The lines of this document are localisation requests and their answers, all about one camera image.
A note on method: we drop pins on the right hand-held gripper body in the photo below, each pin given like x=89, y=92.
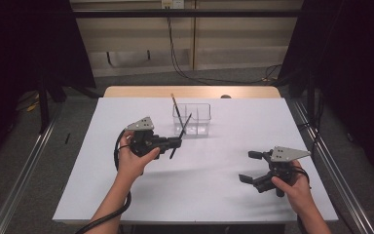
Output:
x=282, y=169

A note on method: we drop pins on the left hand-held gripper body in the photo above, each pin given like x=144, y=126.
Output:
x=144, y=139

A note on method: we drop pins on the black brush with orange end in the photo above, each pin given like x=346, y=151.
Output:
x=178, y=112

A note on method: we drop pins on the clear plastic organizer box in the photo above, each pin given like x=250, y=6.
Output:
x=198, y=120

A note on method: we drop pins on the person's right hand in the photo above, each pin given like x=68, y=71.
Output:
x=293, y=190

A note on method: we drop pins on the person's left hand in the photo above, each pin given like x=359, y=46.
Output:
x=133, y=162

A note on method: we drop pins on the white table cover sheet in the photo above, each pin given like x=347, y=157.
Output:
x=201, y=201

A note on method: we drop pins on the dark round table grommet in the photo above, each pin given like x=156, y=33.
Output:
x=225, y=96

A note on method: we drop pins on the small black floor item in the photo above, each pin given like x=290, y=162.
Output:
x=67, y=138

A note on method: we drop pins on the yellow floor item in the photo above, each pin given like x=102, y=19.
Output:
x=32, y=106

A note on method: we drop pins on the dark curtain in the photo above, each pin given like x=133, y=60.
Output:
x=354, y=65
x=19, y=48

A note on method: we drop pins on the metal floor rail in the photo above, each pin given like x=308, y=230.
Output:
x=341, y=188
x=22, y=175

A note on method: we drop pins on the black stand post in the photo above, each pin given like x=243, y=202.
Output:
x=311, y=97
x=43, y=104

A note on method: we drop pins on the black horizontal frame bar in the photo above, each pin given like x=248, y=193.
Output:
x=188, y=13

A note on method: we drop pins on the white wall socket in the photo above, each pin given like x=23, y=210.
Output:
x=172, y=4

